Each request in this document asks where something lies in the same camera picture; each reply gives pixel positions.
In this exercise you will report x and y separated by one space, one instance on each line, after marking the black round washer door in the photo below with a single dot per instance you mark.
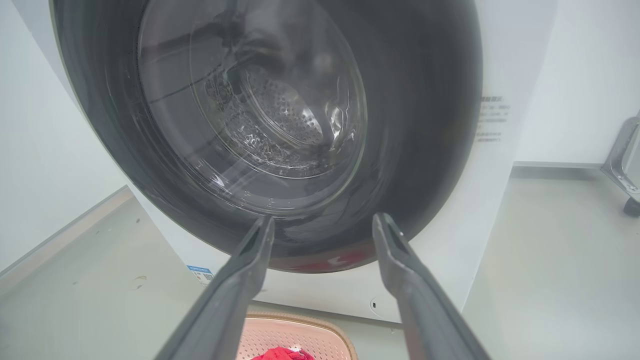
410 125

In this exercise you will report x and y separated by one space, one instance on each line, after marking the grey metal frame leg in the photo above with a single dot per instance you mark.
625 160

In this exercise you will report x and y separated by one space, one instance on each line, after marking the white front-load washing machine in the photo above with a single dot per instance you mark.
480 200

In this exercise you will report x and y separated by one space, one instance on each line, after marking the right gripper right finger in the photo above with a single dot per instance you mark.
425 310

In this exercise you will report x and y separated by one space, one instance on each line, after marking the pink perforated laundry basket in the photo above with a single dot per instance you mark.
280 335

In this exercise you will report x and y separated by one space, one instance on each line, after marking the round white filter cover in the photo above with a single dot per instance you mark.
382 309

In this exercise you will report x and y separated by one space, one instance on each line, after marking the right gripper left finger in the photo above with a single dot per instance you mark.
225 305

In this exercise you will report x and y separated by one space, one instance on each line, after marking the red and white garment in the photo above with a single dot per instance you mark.
282 354

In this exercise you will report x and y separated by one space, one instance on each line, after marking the steel washer drum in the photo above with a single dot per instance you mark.
280 120

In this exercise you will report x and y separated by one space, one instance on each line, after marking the blue energy label sticker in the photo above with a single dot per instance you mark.
201 274

